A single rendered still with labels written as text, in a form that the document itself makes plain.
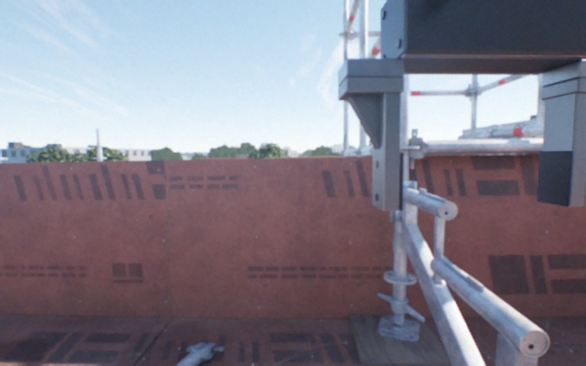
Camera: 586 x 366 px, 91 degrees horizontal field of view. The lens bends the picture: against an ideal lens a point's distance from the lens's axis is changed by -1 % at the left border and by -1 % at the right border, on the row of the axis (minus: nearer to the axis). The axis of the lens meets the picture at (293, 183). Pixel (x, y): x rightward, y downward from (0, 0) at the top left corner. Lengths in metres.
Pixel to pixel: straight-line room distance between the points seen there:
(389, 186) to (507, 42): 0.12
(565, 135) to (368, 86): 0.15
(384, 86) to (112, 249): 1.44
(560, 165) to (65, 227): 1.63
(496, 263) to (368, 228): 0.56
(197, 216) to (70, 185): 0.58
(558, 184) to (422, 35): 0.15
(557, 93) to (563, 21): 0.05
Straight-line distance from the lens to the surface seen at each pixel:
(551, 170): 0.29
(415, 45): 0.22
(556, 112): 0.30
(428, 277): 0.95
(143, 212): 1.43
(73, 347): 1.50
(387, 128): 0.21
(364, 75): 0.21
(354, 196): 1.25
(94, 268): 1.62
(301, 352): 1.22
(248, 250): 1.31
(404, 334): 1.32
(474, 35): 0.24
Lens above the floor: 0.70
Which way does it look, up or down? 5 degrees down
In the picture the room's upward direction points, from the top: 1 degrees counter-clockwise
